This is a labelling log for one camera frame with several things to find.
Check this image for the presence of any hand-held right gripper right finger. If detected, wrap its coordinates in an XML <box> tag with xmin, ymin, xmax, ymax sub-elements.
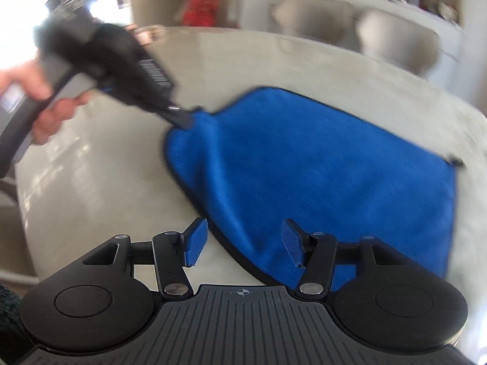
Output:
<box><xmin>281</xmin><ymin>218</ymin><xmax>408</xmax><ymax>300</ymax></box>

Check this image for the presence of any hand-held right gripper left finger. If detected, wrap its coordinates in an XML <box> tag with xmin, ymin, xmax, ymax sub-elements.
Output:
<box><xmin>83</xmin><ymin>217</ymin><xmax>208</xmax><ymax>299</ymax></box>

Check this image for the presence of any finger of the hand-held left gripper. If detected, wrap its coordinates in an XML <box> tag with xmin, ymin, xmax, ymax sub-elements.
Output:
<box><xmin>150</xmin><ymin>101</ymin><xmax>204</xmax><ymax>129</ymax></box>

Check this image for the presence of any blue towel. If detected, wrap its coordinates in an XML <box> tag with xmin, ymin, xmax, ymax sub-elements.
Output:
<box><xmin>164</xmin><ymin>87</ymin><xmax>465</xmax><ymax>286</ymax></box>

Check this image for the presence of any person's left hand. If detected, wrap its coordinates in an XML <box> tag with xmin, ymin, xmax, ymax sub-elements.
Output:
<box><xmin>0</xmin><ymin>59</ymin><xmax>92</xmax><ymax>146</ymax></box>

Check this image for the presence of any red object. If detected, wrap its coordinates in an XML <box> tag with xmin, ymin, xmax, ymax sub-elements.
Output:
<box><xmin>183</xmin><ymin>0</ymin><xmax>244</xmax><ymax>29</ymax></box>

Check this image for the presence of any beige upholstered chair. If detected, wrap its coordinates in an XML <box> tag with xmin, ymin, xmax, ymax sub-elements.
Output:
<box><xmin>356</xmin><ymin>8</ymin><xmax>442</xmax><ymax>80</ymax></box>
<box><xmin>271</xmin><ymin>0</ymin><xmax>358</xmax><ymax>52</ymax></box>

